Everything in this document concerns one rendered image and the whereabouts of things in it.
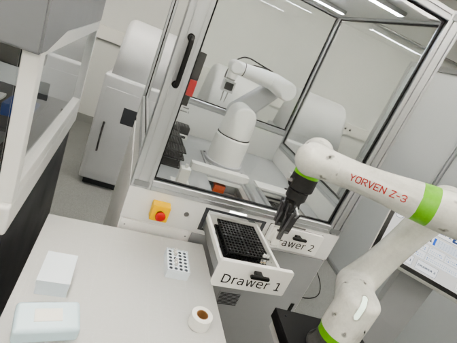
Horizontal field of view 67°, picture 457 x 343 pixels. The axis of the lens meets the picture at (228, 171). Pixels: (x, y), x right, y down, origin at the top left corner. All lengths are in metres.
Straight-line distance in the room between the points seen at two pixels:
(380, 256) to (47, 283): 1.03
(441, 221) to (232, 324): 1.21
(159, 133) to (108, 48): 3.31
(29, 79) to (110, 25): 3.51
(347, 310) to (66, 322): 0.78
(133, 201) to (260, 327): 1.01
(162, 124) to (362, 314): 0.90
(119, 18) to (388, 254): 3.91
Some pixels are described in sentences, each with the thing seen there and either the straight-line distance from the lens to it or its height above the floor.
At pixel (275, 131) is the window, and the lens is 1.39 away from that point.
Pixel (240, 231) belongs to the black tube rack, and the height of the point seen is 0.90.
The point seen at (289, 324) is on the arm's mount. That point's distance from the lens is 1.30.
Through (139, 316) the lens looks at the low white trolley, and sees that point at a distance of 1.14.
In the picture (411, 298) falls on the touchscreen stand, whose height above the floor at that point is 0.81.
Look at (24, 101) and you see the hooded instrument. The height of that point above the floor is 1.23.
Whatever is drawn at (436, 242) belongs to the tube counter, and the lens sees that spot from 1.92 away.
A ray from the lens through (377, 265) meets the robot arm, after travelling 1.29.
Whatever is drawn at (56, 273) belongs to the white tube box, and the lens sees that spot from 1.13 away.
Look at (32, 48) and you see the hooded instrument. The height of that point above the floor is 1.37.
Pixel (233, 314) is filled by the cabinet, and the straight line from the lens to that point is 1.89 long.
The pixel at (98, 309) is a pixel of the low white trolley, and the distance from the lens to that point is 1.12.
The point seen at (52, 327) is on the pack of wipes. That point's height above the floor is 0.80.
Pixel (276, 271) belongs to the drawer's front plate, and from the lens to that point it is 1.28.
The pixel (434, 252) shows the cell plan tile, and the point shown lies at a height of 1.07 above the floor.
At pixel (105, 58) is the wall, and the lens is 4.56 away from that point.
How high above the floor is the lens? 1.57
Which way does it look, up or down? 19 degrees down
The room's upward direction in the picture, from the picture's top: 23 degrees clockwise
